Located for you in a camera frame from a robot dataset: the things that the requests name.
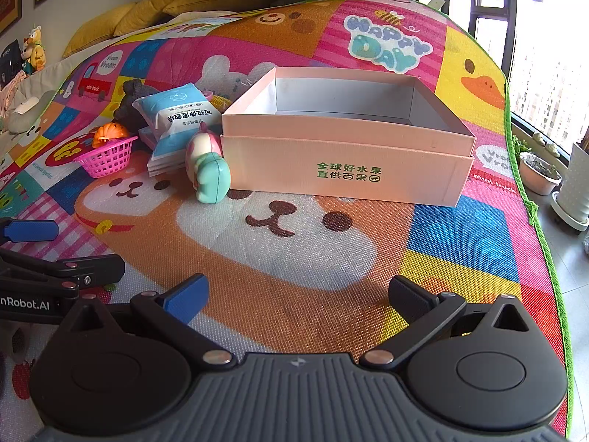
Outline small ornaments on window sill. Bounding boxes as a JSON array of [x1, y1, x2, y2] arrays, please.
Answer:
[[531, 131, 561, 158]]

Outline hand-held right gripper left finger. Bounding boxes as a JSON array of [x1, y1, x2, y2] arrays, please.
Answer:
[[68, 274, 234, 369]]

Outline pink plastic basket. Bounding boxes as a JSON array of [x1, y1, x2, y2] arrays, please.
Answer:
[[72, 136, 139, 180]]

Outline yellow pillow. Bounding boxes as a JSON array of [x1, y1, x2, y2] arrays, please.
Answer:
[[163, 0, 273, 18], [61, 2, 137, 59], [112, 0, 204, 36]]

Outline yellow plush bear toy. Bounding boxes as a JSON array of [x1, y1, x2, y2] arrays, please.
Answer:
[[20, 25, 47, 75]]

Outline orange toy fruit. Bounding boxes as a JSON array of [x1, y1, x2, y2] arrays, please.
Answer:
[[91, 122, 133, 148]]

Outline colourful cartoon play mat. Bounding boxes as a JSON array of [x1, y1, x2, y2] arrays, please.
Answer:
[[0, 0, 574, 442]]

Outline tall white planter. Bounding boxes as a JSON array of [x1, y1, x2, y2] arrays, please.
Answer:
[[551, 140, 589, 232]]

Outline blue tissue packet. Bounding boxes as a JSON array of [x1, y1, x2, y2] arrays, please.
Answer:
[[132, 82, 214, 145]]

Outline black bag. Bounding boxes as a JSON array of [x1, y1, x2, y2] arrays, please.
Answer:
[[0, 39, 25, 89]]

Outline pale blue wipe packet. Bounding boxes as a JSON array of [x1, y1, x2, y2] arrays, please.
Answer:
[[147, 130, 195, 161]]

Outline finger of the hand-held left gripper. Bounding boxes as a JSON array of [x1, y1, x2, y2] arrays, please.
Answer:
[[0, 219, 60, 244], [0, 249, 126, 292]]

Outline flat white packets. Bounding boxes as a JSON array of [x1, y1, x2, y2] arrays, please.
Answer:
[[138, 125, 190, 178]]

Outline pink cardboard box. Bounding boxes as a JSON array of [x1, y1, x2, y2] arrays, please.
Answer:
[[220, 66, 477, 208]]

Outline white flower pot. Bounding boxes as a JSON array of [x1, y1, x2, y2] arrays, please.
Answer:
[[517, 150, 563, 196]]

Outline dark grey plush toy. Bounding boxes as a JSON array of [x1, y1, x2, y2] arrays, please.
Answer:
[[112, 78, 154, 130]]

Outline pink and teal toy figure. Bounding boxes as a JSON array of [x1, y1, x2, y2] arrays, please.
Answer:
[[184, 129, 231, 204]]

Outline green potted plant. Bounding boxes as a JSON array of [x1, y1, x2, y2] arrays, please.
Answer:
[[510, 134, 531, 159]]

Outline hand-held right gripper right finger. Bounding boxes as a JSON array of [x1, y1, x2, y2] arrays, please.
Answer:
[[359, 275, 535, 369]]

